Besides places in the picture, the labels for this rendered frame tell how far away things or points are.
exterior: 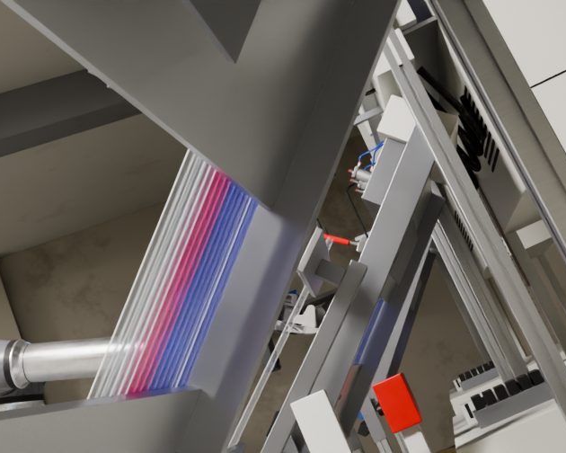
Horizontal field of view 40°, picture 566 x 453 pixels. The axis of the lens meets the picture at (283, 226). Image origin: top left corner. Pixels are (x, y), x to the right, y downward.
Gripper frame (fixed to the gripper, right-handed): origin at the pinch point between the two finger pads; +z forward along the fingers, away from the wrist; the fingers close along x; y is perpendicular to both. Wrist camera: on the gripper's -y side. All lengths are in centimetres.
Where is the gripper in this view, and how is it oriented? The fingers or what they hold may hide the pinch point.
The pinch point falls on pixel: (337, 336)
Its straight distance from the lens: 159.9
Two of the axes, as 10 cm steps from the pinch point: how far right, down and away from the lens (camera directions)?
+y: 1.5, -9.8, 1.3
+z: 9.7, 1.2, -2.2
